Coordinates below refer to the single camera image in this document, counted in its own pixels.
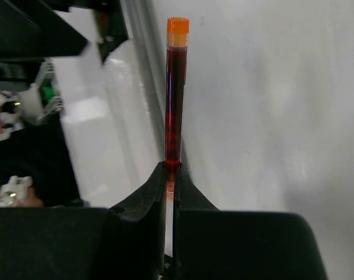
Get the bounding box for aluminium rail frame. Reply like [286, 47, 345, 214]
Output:
[128, 1, 165, 160]

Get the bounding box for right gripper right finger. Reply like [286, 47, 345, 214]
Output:
[173, 167, 327, 279]

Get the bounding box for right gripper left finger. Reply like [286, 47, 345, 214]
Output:
[0, 162, 166, 279]

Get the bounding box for orange pen refill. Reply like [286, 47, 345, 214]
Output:
[164, 17, 190, 257]

